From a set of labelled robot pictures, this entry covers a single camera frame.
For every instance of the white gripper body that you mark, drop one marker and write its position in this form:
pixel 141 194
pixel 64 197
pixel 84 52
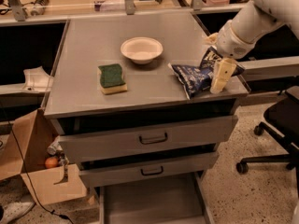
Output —
pixel 231 43

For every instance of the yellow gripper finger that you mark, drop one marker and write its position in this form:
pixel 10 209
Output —
pixel 223 70
pixel 211 39

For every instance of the blue chip bag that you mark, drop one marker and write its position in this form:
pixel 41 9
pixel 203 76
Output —
pixel 198 78

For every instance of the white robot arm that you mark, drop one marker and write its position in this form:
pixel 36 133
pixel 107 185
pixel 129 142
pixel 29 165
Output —
pixel 261 17

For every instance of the grey metal drawer cabinet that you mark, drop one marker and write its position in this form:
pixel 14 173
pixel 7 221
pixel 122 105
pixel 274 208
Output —
pixel 154 95

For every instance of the bottom grey drawer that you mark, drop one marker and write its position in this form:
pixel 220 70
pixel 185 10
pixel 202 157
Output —
pixel 176 199

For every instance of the grey drawer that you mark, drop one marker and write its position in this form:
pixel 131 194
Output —
pixel 176 199
pixel 141 140
pixel 147 169

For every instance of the top grey drawer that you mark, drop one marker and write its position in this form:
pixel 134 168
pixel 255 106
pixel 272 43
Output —
pixel 141 140

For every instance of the middle grey drawer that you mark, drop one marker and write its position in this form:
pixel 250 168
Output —
pixel 147 169

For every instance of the white paper bowl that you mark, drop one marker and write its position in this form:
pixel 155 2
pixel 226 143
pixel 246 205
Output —
pixel 141 50

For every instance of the black office chair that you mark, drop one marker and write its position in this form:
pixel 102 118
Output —
pixel 282 124

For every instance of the green and yellow sponge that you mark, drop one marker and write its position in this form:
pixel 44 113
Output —
pixel 111 79

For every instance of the metal tool in box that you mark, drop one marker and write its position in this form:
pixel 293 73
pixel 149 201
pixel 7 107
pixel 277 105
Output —
pixel 63 162

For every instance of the small can in box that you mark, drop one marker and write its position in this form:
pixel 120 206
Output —
pixel 54 148

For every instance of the orange fruit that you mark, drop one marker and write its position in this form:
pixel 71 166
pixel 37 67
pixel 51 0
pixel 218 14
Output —
pixel 51 162

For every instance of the brown cardboard box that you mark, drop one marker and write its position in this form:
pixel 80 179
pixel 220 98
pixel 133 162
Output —
pixel 25 153

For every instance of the white shoe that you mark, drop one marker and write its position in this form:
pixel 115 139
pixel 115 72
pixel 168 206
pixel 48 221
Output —
pixel 14 211

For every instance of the white plastic bracket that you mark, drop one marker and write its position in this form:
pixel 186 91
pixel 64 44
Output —
pixel 37 80

